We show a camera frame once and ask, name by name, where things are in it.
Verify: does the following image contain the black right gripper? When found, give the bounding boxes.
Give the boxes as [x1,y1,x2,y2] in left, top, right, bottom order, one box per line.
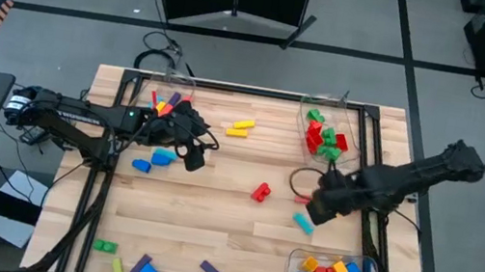
[304,169,366,232]

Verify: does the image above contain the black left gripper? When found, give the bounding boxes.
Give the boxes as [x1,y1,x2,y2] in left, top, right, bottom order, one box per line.
[140,95,217,175]

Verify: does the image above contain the purple long block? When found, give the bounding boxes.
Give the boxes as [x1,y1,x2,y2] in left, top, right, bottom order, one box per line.
[127,250,153,272]
[199,259,227,272]
[167,90,183,108]

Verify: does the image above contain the green stud block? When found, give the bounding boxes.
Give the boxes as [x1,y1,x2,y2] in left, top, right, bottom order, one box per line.
[92,238,119,255]
[306,106,328,124]
[319,125,340,147]
[316,144,343,164]

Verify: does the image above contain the black power adapter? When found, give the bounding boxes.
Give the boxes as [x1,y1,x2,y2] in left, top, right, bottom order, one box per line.
[18,123,49,149]

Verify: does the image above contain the black partition foot bar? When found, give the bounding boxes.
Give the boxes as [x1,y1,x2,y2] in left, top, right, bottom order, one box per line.
[278,10,319,54]

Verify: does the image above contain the white paper sheet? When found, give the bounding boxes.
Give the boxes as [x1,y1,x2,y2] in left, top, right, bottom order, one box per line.
[0,165,55,252]

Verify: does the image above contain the coiled black cable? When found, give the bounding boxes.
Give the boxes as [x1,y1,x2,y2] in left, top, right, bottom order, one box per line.
[132,27,187,77]

